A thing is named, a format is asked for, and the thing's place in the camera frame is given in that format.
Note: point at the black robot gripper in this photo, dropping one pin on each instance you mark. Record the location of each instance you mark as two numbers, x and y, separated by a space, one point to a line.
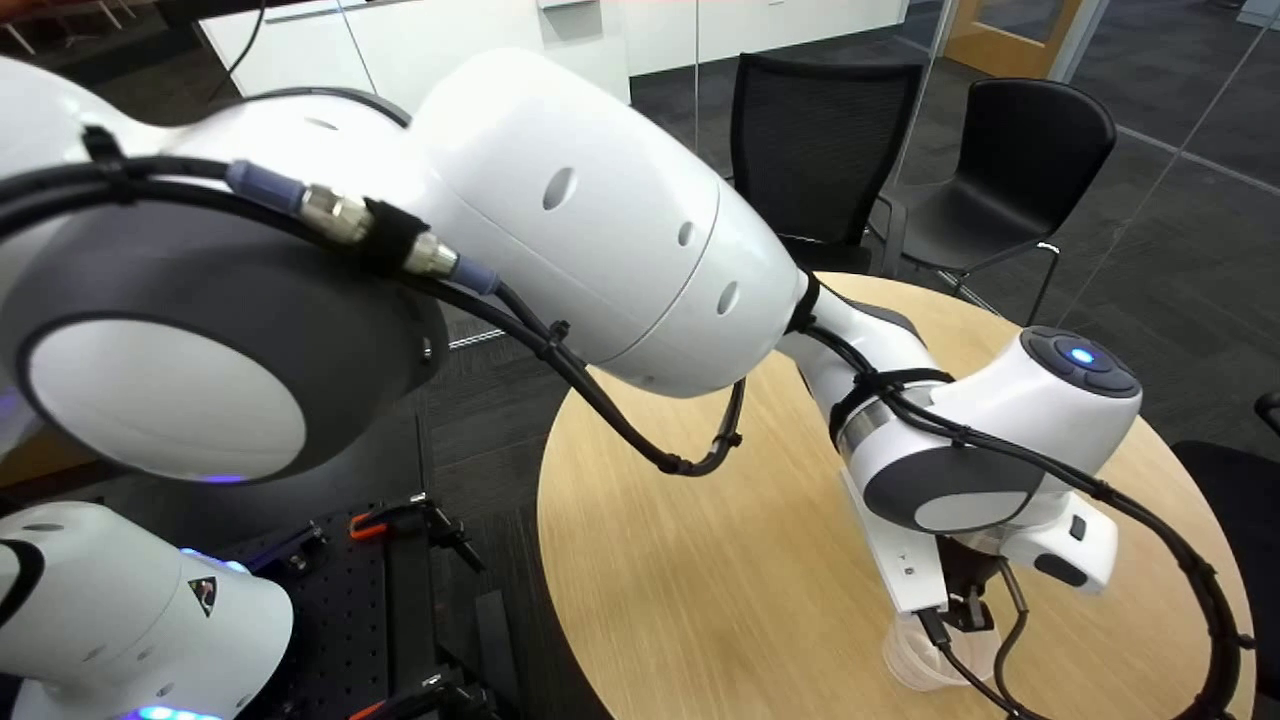
969 582

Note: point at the clear plastic cup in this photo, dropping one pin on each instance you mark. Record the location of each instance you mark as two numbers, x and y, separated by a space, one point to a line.
917 666

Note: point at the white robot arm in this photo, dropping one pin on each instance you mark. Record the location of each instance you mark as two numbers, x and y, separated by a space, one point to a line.
228 300

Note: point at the round wooden table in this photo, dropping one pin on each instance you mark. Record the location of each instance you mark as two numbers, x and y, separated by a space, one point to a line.
753 590

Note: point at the black chair front left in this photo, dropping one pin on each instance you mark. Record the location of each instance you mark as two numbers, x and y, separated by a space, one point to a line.
1244 498

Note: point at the glass partition panel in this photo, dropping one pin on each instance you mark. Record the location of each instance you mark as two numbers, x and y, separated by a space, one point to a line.
1173 244

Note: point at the black plastic chair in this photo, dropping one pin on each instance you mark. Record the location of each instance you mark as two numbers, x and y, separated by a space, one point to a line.
1031 149

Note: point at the black mesh office chair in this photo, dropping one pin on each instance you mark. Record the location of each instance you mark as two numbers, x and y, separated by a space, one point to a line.
814 149

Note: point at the orange black clamp front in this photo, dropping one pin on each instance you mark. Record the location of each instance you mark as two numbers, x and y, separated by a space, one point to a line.
446 693

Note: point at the orange black clamp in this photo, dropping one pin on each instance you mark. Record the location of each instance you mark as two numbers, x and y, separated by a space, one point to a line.
446 693
373 526

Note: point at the orange black clamp rear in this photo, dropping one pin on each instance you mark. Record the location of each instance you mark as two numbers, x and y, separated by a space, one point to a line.
373 526

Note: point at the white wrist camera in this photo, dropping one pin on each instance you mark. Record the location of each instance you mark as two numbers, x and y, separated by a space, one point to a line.
1075 546

